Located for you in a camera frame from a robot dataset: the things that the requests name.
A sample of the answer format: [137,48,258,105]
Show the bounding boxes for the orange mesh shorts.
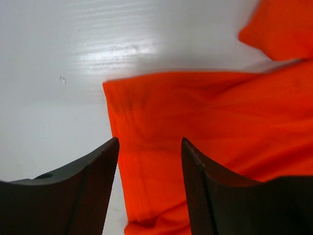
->
[103,0,313,235]

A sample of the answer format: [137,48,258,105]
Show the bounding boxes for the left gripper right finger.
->
[181,138,313,235]

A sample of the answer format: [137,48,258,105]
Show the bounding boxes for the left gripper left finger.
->
[0,138,119,235]

